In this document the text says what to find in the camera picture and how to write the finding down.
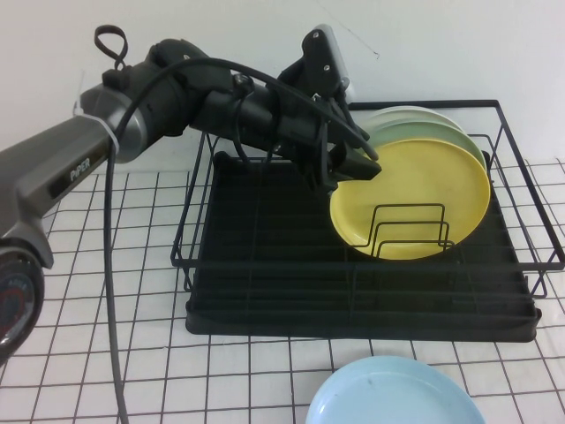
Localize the light blue plate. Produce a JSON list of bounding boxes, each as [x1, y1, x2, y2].
[[305, 355, 491, 424]]

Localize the grey wrist camera black mount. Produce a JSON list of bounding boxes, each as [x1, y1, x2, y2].
[[280, 24, 355, 102]]

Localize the yellow plate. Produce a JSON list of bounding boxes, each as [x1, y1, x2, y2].
[[328, 139, 492, 261]]

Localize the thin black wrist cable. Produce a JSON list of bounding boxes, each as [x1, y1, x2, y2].
[[229, 74, 283, 165]]

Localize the white black grid tablecloth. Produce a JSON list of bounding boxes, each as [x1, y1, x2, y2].
[[0, 158, 565, 424]]

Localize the black strap loop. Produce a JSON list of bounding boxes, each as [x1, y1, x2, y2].
[[94, 25, 130, 74]]

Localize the cream white plate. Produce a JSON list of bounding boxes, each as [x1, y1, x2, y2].
[[362, 105, 467, 139]]

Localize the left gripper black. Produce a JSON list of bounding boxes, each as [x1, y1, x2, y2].
[[275, 87, 382, 196]]

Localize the thick black cable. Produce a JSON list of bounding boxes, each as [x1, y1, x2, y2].
[[103, 57, 380, 424]]

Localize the black wire dish rack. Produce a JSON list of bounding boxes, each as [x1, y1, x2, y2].
[[185, 149, 543, 345], [170, 99, 565, 298]]

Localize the green plate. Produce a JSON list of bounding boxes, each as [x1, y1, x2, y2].
[[373, 117, 489, 178]]

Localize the white zip tie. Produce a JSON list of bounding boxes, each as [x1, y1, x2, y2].
[[72, 100, 121, 155]]

